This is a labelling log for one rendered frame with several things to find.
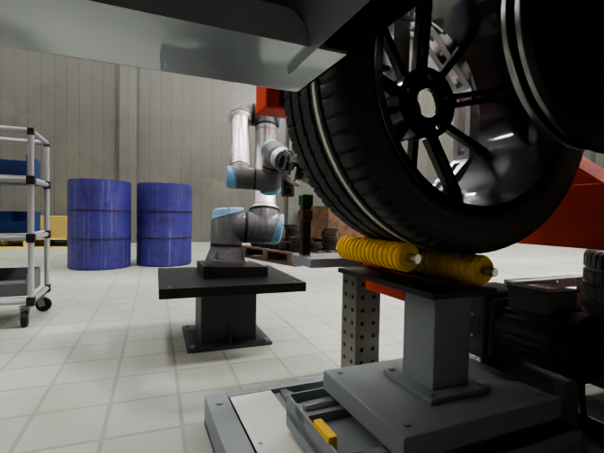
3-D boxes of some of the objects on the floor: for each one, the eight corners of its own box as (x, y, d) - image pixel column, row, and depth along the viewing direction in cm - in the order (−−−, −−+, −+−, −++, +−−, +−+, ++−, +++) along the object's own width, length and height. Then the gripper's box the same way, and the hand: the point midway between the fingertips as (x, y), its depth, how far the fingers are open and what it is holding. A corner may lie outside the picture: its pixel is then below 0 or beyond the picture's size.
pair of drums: (193, 268, 410) (194, 181, 408) (57, 271, 372) (57, 175, 370) (191, 260, 485) (191, 186, 483) (78, 262, 447) (78, 182, 445)
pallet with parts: (290, 253, 594) (291, 223, 593) (349, 262, 490) (350, 226, 489) (238, 255, 540) (239, 223, 539) (291, 267, 436) (292, 226, 435)
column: (354, 384, 135) (357, 264, 134) (340, 372, 144) (342, 262, 143) (377, 379, 139) (381, 263, 138) (363, 368, 148) (366, 261, 147)
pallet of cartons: (94, 243, 709) (94, 216, 708) (84, 248, 612) (84, 217, 610) (-3, 244, 657) (-3, 214, 655) (-31, 249, 559) (-31, 215, 558)
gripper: (272, 146, 142) (296, 166, 126) (302, 150, 148) (328, 169, 132) (268, 169, 146) (290, 190, 129) (297, 172, 152) (323, 192, 135)
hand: (306, 186), depth 132 cm, fingers open, 6 cm apart
